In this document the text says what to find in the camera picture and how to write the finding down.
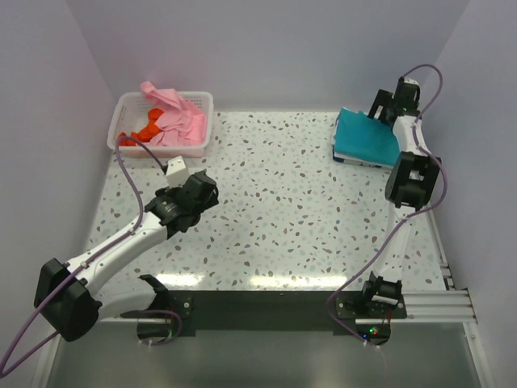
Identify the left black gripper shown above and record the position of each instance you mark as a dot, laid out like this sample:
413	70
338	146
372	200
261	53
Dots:
168	191

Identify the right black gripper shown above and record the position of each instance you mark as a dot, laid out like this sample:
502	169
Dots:
383	99

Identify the teal t shirt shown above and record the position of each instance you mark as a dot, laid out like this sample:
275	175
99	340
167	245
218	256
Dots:
365	137

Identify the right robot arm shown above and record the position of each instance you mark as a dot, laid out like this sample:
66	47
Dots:
408	190

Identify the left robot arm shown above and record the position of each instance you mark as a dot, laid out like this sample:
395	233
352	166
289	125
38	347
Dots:
67	293

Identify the folded white t shirt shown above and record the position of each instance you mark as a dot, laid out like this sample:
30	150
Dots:
343	155

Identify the orange t shirt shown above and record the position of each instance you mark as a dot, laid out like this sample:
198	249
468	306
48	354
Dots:
151	134

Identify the pink t shirt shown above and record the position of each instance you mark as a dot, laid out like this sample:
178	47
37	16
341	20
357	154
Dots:
182	123

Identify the white plastic basket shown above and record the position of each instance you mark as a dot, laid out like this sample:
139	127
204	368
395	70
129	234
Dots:
130	115

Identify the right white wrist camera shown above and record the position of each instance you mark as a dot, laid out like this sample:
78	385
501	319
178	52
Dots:
409	81

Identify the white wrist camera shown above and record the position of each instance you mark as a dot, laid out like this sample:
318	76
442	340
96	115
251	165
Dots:
409	81
177	172

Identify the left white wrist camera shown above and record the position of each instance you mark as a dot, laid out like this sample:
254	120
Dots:
177	172

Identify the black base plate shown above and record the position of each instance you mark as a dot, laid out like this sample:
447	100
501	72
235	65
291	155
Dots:
185	313

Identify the aluminium frame rail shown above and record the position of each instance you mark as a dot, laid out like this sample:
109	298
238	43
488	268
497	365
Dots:
444	303

